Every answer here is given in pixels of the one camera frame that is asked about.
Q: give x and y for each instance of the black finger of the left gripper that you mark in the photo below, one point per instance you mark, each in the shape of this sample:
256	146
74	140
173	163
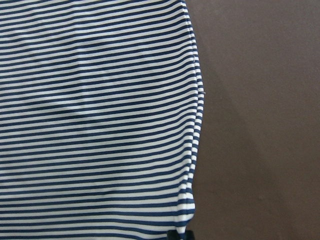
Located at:
172	235

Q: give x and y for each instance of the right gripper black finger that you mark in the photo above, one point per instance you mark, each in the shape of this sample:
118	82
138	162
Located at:
189	235

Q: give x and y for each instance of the navy white striped polo shirt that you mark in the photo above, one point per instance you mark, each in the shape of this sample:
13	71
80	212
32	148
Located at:
101	105

